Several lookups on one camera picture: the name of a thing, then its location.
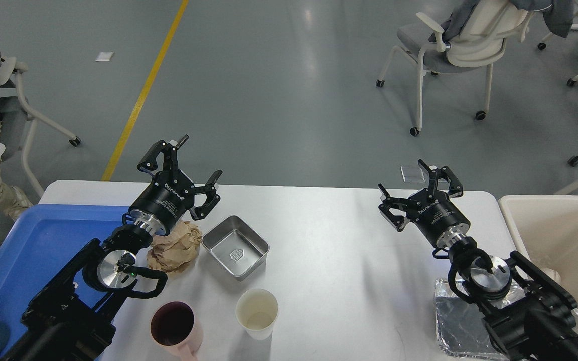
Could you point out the white grey office chair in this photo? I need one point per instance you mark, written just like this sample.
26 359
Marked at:
479 44

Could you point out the clear floor plate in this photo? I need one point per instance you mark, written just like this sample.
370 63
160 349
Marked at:
412 174

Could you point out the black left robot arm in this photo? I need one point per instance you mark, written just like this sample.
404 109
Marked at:
70 318

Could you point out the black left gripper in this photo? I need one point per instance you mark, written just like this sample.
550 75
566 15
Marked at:
168 197

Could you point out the white paper cup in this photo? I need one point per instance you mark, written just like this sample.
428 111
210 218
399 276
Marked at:
257 311

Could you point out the grey jacket on chair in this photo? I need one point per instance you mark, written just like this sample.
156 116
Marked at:
558 16

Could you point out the beige plastic bin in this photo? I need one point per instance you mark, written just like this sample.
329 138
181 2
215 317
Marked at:
545 229

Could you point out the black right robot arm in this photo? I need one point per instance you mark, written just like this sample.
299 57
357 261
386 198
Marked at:
468 260

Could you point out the beige roll in bin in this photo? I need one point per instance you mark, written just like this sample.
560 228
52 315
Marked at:
553 274

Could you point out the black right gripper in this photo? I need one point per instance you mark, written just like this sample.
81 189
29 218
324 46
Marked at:
439 220

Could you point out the aluminium foil tray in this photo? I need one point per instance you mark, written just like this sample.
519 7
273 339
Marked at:
457 326

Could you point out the pink plastic mug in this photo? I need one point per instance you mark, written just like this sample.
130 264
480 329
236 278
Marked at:
177 329

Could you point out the square stainless steel tray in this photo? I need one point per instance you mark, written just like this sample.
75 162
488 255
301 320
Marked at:
236 246

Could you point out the crumpled brown paper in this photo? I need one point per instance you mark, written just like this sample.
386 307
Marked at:
175 252

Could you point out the left white grey chair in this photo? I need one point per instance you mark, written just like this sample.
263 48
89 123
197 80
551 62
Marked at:
20 120

